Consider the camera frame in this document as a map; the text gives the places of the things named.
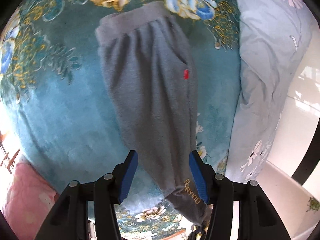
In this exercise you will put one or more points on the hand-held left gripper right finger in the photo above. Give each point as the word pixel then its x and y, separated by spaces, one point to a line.
pixel 198 177

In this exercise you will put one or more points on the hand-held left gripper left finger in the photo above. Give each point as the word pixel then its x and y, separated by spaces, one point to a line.
pixel 128 177

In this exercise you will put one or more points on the grey pants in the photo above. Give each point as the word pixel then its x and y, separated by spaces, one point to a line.
pixel 150 92

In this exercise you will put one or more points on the teal floral blanket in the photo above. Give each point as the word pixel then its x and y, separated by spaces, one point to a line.
pixel 62 105

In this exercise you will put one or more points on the pink pillow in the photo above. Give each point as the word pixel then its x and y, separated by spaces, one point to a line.
pixel 27 200

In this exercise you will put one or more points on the wooden stand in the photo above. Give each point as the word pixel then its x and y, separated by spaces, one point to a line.
pixel 11 160

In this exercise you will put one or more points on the white glossy wardrobe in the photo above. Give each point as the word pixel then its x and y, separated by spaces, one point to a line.
pixel 302 100

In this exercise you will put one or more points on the light blue floral quilt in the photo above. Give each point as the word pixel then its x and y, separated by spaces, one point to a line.
pixel 262 55

